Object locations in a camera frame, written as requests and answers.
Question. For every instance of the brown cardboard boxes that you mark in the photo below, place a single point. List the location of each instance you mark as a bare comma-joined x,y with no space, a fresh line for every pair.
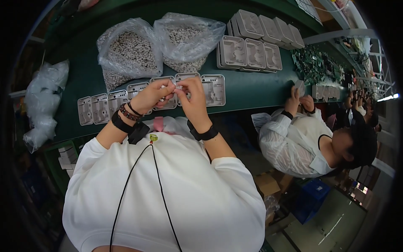
267,185

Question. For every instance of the green plastic crate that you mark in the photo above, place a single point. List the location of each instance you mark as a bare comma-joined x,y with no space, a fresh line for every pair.
56,176

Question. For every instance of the clear bag of grey parts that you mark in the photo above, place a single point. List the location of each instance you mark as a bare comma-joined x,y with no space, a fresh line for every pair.
185,37
132,52

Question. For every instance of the stacks of grey housing covers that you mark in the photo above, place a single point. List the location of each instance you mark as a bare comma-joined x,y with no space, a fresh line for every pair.
252,41

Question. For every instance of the stack of small white boxes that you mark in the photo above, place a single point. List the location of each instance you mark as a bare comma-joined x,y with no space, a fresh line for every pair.
67,159

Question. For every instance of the short line of grey housings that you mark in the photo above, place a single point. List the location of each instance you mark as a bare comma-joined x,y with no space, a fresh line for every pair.
326,92

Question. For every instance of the single grey plastic housing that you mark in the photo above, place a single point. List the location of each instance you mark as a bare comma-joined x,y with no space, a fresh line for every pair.
300,87

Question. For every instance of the person's body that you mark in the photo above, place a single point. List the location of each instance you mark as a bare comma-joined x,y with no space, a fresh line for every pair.
176,195

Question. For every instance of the grey metal frame rack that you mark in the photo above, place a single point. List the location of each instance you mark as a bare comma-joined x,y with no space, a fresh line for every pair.
371,53

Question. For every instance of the person's right hand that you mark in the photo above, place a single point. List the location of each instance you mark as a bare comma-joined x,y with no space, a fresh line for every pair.
195,105

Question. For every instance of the heap of green circuit boards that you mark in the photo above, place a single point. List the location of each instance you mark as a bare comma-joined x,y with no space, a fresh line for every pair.
316,64

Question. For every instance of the blue plastic crate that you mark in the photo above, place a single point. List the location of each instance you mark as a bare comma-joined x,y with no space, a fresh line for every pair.
311,198

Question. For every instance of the person's left hand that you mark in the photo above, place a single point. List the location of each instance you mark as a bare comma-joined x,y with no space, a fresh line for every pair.
148,97

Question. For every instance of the heap of white plastic bags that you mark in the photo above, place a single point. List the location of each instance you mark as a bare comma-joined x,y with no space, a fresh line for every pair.
42,104

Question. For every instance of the black wrist band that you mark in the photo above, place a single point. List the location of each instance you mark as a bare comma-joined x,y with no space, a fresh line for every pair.
204,134
124,124

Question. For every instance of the row of grey plastic housings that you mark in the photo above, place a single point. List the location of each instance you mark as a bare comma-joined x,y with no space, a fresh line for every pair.
214,89

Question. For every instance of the small white plastic part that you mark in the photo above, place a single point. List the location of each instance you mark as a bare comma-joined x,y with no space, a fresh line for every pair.
178,88

